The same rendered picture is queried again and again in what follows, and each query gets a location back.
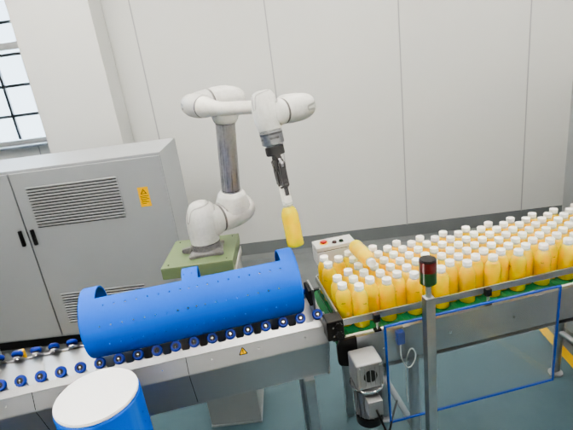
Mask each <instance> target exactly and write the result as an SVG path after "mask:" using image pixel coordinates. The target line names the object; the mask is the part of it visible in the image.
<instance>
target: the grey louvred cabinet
mask: <svg viewBox="0 0 573 430"><path fill-rule="evenodd" d="M188 207H189V205H188V198H187V194H186V190H185V186H184V181H183V177H182V170H181V166H180V161H179V158H178V153H177V146H176V142H175V138H174V137H173V138H166V139H159V140H152V141H146V142H133V143H127V144H120V145H113V146H106V147H100V148H87V149H80V150H74V151H67V152H60V153H53V154H41V155H34V156H28V157H21V158H14V159H7V160H0V351H7V350H14V349H21V348H29V347H35V346H48V345H49V344H51V343H59V344H66V342H67V341H68V340H70V339H76V340H78V342H81V341H82V340H81V337H80V333H79V329H78V313H77V309H78V296H79V294H80V292H81V291H82V290H83V289H84V288H91V287H95V286H102V287H103V288H104V289H105V291H106V293H107V296H108V295H113V294H117V293H125V292H129V291H133V290H137V289H142V288H150V287H154V286H158V285H163V284H166V283H171V282H175V279H170V280H163V277H162V273H161V268H162V266H163V264H164V262H165V260H166V259H167V257H168V255H169V253H170V251H171V249H172V248H173V246H174V244H175V242H176V241H184V240H190V239H189V236H188V229H187V223H186V214H187V210H188Z"/></svg>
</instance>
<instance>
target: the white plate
mask: <svg viewBox="0 0 573 430"><path fill-rule="evenodd" d="M138 385H139V384H138V379H137V377H136V375H135V374H134V373H133V372H132V371H130V370H128V369H122V368H108V369H100V370H97V371H94V372H92V373H89V374H87V375H85V376H83V377H81V378H79V379H77V380H76V381H74V382H73V383H72V384H70V385H69V386H68V387H67V388H66V389H64V390H63V392H62V393H61V394H60V395H59V396H58V398H57V399H56V401H55V403H54V406H53V409H52V413H53V417H54V419H55V421H56V422H57V423H58V424H60V425H61V426H63V427H70V428H81V427H90V426H94V425H96V424H99V423H101V422H103V421H106V420H108V419H110V418H111V417H113V416H115V415H117V414H118V413H119V412H120V411H121V410H123V409H124V408H125V407H126V406H127V405H128V404H129V403H130V402H131V400H132V399H133V398H134V397H135V396H136V392H137V390H138Z"/></svg>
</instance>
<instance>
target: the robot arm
mask: <svg viewBox="0 0 573 430"><path fill-rule="evenodd" d="M181 108H182V111H183V112H184V113H185V114H186V115H187V116H189V117H192V118H197V119H202V118H209V117H211V118H212V120H213V122H214V123H215V125H216V133H217V151H218V160H219V169H220V178H221V187H222V189H221V190H220V191H219V193H218V195H217V201H216V204H215V205H213V204H212V203H211V202H210V201H208V200H196V201H194V202H192V203H191V204H190V205H189V207H188V210H187V214H186V223H187V229H188V236H189V239H190V241H191V246H190V247H185V248H183V249H182V253H191V254H190V256H189V259H190V260H193V259H199V258H204V257H210V256H215V255H223V254H224V251H223V244H224V240H220V237H219V235H221V234H222V233H223V232H224V231H225V230H231V229H233V228H235V227H238V226H240V225H242V224H244V223H245V222H247V221H248V220H249V219H250V218H251V217H252V216H253V214H254V212H255V205H254V202H253V200H252V198H251V197H250V196H248V195H246V192H245V191H244V190H243V189H242V188H241V187H240V174H239V163H238V152H237V140H236V129H235V122H236V121H237V119H238V117H239V115H242V114H252V116H253V119H254V123H255V126H256V127H257V128H258V132H259V136H260V139H261V142H262V146H263V147H266V148H265V153H266V156H267V157H272V161H271V165H272V167H273V170H274V174H275V180H276V184H277V185H278V186H279V190H280V194H281V201H283V200H284V201H285V204H286V205H288V204H292V197H291V193H290V189H289V185H290V183H289V180H288V176H287V169H286V162H285V161H284V160H283V159H282V158H281V154H284V153H285V149H284V145H283V144H282V142H284V137H283V133H282V129H281V126H282V125H284V124H290V123H295V122H299V121H301V120H304V119H307V118H308V117H310V116H311V115H312V114H313V113H314V111H315V99H314V98H313V97H312V96H311V95H309V94H306V93H291V94H285V95H280V96H279V97H278V98H277V99H276V97H275V94H274V93H273V92H272V91H271V90H270V89H267V90H259V91H257V92H255V93H254V94H253V95H252V99H251V100H250V101H246V96H245V93H244V92H243V90H242V89H240V88H238V87H235V86H231V85H219V86H214V87H211V88H208V89H204V90H199V91H196V92H194V93H193V94H187V95H185V96H184V97H183V98H182V100H181Z"/></svg>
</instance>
